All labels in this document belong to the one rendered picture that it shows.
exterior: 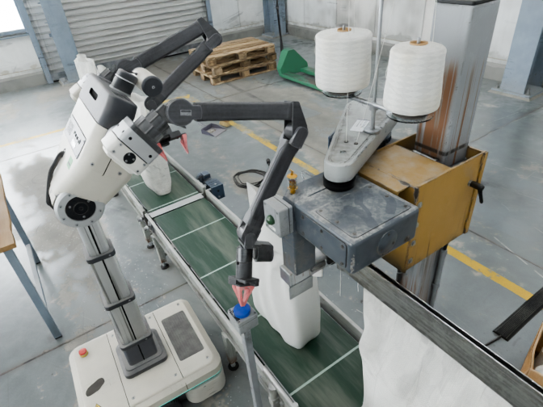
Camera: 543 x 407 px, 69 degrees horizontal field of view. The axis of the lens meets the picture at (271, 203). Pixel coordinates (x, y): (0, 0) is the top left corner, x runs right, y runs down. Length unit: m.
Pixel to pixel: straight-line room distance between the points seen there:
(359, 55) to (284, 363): 1.29
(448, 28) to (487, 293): 1.95
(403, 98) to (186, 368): 1.56
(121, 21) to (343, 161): 7.70
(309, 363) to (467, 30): 1.38
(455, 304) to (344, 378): 1.11
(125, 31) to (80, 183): 7.27
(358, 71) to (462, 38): 0.27
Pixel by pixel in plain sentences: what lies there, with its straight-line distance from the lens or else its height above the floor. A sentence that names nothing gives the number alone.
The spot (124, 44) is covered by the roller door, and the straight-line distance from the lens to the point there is 8.60.
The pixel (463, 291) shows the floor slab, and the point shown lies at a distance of 2.81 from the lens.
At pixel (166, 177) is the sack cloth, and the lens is 3.04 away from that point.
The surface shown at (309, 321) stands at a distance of 1.76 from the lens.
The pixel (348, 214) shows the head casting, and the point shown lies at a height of 1.34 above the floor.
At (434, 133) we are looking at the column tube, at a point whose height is 1.40.
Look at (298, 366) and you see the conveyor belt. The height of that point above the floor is 0.38.
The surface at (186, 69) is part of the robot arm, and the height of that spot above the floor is 1.49.
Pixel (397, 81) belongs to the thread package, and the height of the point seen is 1.61.
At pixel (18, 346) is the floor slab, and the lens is 2.95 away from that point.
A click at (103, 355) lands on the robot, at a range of 2.27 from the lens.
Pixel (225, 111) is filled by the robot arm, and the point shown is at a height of 1.50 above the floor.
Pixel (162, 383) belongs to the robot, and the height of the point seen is 0.26.
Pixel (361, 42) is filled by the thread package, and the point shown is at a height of 1.67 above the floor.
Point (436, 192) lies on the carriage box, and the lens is 1.24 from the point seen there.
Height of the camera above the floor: 1.93
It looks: 34 degrees down
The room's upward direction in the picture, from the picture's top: 5 degrees counter-clockwise
